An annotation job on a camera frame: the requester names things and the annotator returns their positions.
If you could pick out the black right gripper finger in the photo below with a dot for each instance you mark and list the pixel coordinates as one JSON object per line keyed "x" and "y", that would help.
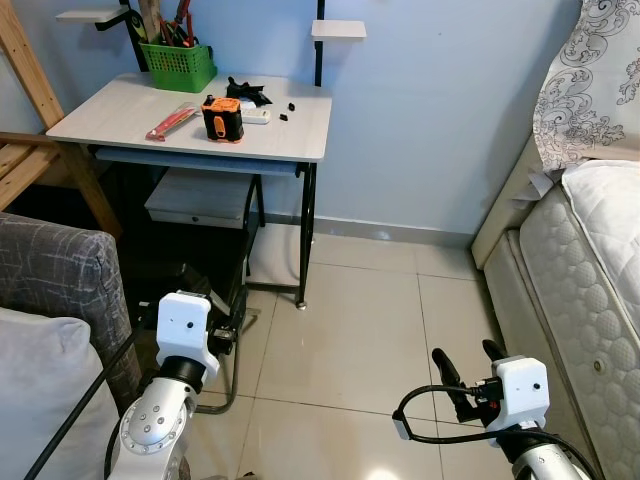
{"x": 450, "y": 380}
{"x": 494, "y": 351}

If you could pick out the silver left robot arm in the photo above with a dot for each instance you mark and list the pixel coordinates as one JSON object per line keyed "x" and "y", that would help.
{"x": 150, "y": 425}

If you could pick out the white quilted mattress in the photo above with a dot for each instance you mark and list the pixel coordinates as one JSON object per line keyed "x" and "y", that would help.
{"x": 590, "y": 270}

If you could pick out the grey box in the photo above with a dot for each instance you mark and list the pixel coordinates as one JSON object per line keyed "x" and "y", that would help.
{"x": 200, "y": 195}

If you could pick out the grey plaid sofa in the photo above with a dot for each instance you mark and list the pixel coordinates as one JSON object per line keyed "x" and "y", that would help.
{"x": 55, "y": 270}

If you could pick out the white pillow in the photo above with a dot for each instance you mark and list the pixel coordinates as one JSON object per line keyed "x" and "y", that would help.
{"x": 45, "y": 400}

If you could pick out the orange black tape measure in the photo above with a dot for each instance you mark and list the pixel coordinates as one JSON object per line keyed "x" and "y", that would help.
{"x": 222, "y": 120}

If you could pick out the flat red package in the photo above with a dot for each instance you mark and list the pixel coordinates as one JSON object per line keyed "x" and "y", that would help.
{"x": 172, "y": 122}

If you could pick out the white power strip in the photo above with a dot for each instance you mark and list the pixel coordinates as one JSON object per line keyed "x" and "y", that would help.
{"x": 257, "y": 116}

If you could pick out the small black piece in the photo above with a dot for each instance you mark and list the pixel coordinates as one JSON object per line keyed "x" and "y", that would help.
{"x": 284, "y": 116}
{"x": 294, "y": 104}

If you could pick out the black glove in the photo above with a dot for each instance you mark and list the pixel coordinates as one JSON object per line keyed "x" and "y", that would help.
{"x": 248, "y": 92}

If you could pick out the green plastic basket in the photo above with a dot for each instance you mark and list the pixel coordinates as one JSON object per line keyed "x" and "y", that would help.
{"x": 180, "y": 68}

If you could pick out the black metal pole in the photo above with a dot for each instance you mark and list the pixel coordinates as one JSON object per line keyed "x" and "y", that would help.
{"x": 320, "y": 60}

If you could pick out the grey patterned white sheet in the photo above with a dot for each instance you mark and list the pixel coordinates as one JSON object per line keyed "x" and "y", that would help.
{"x": 590, "y": 80}

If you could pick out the small square white shelf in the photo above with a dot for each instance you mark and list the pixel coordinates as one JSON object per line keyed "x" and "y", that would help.
{"x": 338, "y": 29}

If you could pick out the long white shelf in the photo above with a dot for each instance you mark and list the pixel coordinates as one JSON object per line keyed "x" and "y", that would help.
{"x": 92, "y": 15}

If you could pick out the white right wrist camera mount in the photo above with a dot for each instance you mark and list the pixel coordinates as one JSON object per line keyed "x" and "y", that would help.
{"x": 522, "y": 390}

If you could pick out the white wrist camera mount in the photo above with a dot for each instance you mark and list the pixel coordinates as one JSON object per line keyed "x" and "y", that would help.
{"x": 522, "y": 390}
{"x": 183, "y": 325}

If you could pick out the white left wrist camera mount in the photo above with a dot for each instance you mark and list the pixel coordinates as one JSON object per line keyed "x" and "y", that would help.
{"x": 183, "y": 325}

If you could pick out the white desk black metal frame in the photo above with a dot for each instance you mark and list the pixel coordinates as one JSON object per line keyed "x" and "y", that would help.
{"x": 120, "y": 120}

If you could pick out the wooden frame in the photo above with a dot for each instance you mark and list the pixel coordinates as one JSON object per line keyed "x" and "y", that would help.
{"x": 20, "y": 60}

